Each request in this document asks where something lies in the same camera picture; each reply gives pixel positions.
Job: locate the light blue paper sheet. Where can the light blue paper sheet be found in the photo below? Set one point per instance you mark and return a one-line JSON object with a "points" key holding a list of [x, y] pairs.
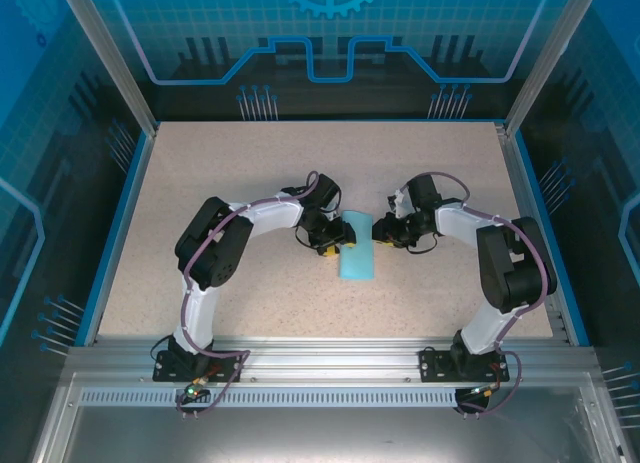
{"points": [[357, 263]]}

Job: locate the blue printed side panel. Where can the blue printed side panel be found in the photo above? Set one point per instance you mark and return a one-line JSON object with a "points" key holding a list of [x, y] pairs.
{"points": [[40, 133], [600, 133]]}

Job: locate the aluminium side rail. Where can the aluminium side rail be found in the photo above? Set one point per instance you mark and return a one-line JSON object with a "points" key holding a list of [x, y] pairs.
{"points": [[517, 183]]}

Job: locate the grey metal tray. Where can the grey metal tray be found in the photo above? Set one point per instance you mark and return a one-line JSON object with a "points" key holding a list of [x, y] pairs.
{"points": [[325, 433]]}

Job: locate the aluminium frame post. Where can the aluminium frame post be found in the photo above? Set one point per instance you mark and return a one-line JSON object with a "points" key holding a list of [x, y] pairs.
{"points": [[114, 58], [540, 58]]}

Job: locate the blue printed wide enclosure panel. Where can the blue printed wide enclosure panel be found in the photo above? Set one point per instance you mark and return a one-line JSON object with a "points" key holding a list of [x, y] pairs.
{"points": [[325, 13]]}

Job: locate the blue table edge strip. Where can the blue table edge strip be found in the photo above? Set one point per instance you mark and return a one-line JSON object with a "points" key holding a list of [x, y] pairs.
{"points": [[532, 183], [119, 243]]}

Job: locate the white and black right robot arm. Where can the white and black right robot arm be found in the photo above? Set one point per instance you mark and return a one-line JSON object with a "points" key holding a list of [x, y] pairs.
{"points": [[457, 228]]}

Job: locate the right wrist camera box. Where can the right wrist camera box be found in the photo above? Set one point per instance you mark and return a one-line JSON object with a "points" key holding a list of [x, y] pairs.
{"points": [[400, 203]]}

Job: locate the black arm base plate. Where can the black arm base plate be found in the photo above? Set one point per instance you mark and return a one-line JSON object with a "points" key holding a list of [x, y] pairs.
{"points": [[165, 368], [430, 365]]}

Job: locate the aluminium mounting rail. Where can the aluminium mounting rail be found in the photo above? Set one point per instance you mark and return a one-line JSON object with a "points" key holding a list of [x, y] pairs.
{"points": [[325, 358]]}

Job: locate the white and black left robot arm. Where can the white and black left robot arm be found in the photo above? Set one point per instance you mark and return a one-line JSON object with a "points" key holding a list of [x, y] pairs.
{"points": [[270, 215]]}

